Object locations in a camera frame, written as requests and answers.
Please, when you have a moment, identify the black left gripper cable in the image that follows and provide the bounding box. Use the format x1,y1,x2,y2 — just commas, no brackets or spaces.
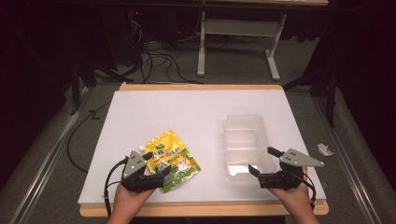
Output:
103,156,130,218

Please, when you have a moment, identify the tangle of black cables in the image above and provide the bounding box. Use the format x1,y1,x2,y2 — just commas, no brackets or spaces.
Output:
125,18,204,86

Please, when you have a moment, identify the yellow green spouted pouch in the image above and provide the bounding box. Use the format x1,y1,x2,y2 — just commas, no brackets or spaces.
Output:
137,129,203,194

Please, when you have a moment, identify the white metal desk frame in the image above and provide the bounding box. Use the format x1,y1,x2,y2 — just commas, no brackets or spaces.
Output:
196,10,288,82

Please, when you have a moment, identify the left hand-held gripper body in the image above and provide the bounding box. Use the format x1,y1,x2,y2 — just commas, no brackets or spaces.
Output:
120,150,166,194

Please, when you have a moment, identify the thin black floor cable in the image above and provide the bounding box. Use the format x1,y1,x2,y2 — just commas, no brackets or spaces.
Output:
66,102,112,175

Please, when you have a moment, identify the clear plastic container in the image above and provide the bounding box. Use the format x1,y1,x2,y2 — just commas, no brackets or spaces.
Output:
222,113,280,182

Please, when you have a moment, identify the person's right hand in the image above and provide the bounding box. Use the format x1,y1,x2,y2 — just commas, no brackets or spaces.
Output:
268,181,314,218

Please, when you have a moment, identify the black stand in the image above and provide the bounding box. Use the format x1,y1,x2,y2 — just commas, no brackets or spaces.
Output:
68,57,126,117
282,65,340,128

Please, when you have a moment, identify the white table mat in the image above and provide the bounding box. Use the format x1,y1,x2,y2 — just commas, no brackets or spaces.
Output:
78,89,327,205

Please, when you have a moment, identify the metal floor rail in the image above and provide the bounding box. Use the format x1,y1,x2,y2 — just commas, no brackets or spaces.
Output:
312,95,390,224
8,87,92,224

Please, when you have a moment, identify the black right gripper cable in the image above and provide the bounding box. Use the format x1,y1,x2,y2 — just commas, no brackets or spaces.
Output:
292,171,318,210

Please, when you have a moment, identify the dark computer tower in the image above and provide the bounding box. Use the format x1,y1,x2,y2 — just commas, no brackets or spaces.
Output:
123,8,148,64

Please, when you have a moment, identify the person's left hand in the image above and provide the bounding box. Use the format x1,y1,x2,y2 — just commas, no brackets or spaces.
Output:
111,183,156,221

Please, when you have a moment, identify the crumpled white paper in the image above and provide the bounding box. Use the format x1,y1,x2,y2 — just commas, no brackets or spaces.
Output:
317,142,335,157

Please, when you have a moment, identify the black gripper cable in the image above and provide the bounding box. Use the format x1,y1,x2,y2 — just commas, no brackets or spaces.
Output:
292,171,318,210
103,156,130,218

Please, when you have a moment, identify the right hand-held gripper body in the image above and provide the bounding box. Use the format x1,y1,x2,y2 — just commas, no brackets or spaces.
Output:
258,147,325,191

